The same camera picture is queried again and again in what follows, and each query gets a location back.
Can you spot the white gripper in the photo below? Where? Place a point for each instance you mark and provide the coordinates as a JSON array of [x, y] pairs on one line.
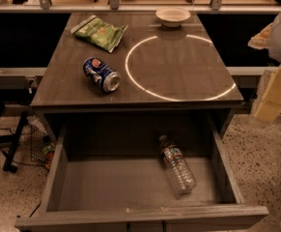
[[268, 101]]

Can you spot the clear plastic water bottle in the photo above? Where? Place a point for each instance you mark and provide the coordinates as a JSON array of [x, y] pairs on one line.
[[182, 180]]

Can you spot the grey cabinet counter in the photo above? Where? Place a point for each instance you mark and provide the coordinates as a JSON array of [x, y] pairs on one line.
[[160, 67]]

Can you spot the open grey top drawer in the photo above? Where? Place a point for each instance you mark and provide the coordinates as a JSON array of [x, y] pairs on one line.
[[108, 176]]

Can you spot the white bowl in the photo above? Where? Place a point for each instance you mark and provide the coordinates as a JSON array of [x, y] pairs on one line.
[[172, 17]]

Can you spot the blue soda can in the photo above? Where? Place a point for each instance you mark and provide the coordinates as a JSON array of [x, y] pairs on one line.
[[107, 79]]

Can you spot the green chip bag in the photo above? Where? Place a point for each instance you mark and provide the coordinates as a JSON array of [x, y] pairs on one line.
[[99, 32]]

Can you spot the black stand leg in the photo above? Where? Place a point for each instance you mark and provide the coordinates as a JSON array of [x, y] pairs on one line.
[[13, 140]]

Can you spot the wire mesh basket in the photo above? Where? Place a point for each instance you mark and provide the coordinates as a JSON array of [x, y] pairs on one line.
[[37, 144]]

